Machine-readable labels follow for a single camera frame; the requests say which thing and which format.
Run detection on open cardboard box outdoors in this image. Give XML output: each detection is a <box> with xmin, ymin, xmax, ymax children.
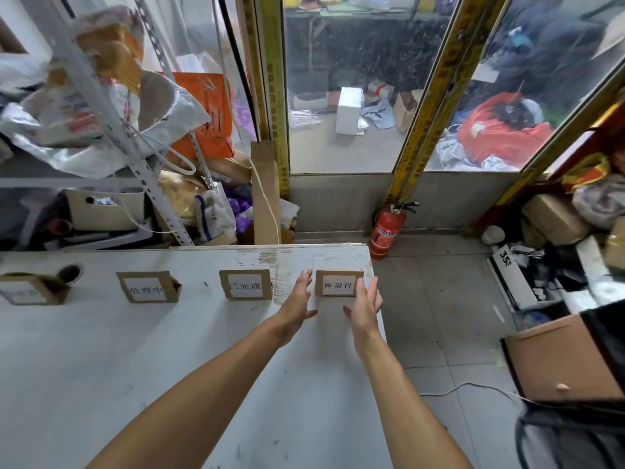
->
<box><xmin>393</xmin><ymin>90</ymin><xmax>423</xmax><ymax>134</ymax></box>

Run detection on person's right forearm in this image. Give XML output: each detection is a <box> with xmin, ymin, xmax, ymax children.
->
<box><xmin>357</xmin><ymin>336</ymin><xmax>473</xmax><ymax>469</ymax></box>

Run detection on red cloth heap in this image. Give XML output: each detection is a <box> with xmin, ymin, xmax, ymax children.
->
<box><xmin>458</xmin><ymin>91</ymin><xmax>555</xmax><ymax>167</ymax></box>

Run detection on white round object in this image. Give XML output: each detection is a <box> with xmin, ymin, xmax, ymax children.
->
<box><xmin>480</xmin><ymin>224</ymin><xmax>507</xmax><ymax>246</ymax></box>

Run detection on plain cardboard box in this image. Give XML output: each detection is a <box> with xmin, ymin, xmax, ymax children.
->
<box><xmin>521</xmin><ymin>192</ymin><xmax>594</xmax><ymax>248</ymax></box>

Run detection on black white shoe box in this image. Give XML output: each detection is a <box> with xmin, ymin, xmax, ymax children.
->
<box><xmin>486</xmin><ymin>244</ymin><xmax>563</xmax><ymax>313</ymax></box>

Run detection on person's left forearm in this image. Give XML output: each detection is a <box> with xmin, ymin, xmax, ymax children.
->
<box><xmin>83</xmin><ymin>329</ymin><xmax>286</xmax><ymax>469</ymax></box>

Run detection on white woven sack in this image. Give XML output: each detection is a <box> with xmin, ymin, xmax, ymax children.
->
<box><xmin>0</xmin><ymin>70</ymin><xmax>211</xmax><ymax>179</ymax></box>

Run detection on beige storage basket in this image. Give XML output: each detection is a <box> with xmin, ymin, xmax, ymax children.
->
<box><xmin>66</xmin><ymin>188</ymin><xmax>146</xmax><ymax>233</ymax></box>

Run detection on person's right hand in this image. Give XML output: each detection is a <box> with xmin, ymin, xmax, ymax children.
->
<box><xmin>341</xmin><ymin>276</ymin><xmax>384</xmax><ymax>361</ymax></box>

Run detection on red fire extinguisher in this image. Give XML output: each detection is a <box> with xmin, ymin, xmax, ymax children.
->
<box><xmin>367</xmin><ymin>201</ymin><xmax>421</xmax><ymax>261</ymax></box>

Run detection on grey flat tray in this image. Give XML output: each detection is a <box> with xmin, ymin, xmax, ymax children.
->
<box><xmin>44</xmin><ymin>224</ymin><xmax>155</xmax><ymax>252</ymax></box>

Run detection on brown cardboard floor box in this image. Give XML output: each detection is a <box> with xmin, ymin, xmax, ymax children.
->
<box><xmin>500</xmin><ymin>315</ymin><xmax>625</xmax><ymax>404</ymax></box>

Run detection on orange paper bag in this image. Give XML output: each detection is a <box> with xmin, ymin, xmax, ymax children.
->
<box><xmin>163</xmin><ymin>71</ymin><xmax>235</xmax><ymax>162</ymax></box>

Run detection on brown cardboard sign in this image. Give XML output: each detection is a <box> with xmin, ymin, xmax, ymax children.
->
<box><xmin>0</xmin><ymin>272</ymin><xmax>72</xmax><ymax>306</ymax></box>
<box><xmin>314</xmin><ymin>270</ymin><xmax>366</xmax><ymax>297</ymax></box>
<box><xmin>116</xmin><ymin>270</ymin><xmax>182</xmax><ymax>304</ymax></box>
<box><xmin>218</xmin><ymin>268</ymin><xmax>273</xmax><ymax>301</ymax></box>

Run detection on glass storefront with taped frame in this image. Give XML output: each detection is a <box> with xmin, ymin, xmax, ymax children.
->
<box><xmin>210</xmin><ymin>0</ymin><xmax>625</xmax><ymax>206</ymax></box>

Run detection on grey metal shelf rack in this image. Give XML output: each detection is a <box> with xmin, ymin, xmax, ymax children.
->
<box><xmin>0</xmin><ymin>0</ymin><xmax>215</xmax><ymax>248</ymax></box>

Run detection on tall narrow cardboard piece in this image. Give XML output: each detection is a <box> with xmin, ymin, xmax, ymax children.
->
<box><xmin>250</xmin><ymin>140</ymin><xmax>283</xmax><ymax>246</ymax></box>

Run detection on purple items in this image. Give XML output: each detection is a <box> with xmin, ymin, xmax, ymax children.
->
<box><xmin>227</xmin><ymin>182</ymin><xmax>255</xmax><ymax>233</ymax></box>

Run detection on orange white wrapped bundle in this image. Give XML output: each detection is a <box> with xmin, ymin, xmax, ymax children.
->
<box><xmin>21</xmin><ymin>7</ymin><xmax>147</xmax><ymax>147</ymax></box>

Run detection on white floor cable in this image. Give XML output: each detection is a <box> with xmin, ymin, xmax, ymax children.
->
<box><xmin>419</xmin><ymin>382</ymin><xmax>625</xmax><ymax>414</ymax></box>

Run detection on person's left hand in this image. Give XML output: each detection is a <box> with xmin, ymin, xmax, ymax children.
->
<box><xmin>270</xmin><ymin>269</ymin><xmax>318</xmax><ymax>348</ymax></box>

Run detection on white box outdoors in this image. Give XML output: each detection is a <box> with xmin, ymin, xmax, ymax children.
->
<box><xmin>335</xmin><ymin>86</ymin><xmax>366</xmax><ymax>136</ymax></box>

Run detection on black bag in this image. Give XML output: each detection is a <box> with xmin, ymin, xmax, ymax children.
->
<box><xmin>515</xmin><ymin>403</ymin><xmax>625</xmax><ymax>469</ymax></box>

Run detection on white tote bag blue trim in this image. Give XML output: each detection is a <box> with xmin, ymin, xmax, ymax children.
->
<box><xmin>195</xmin><ymin>182</ymin><xmax>238</xmax><ymax>242</ymax></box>

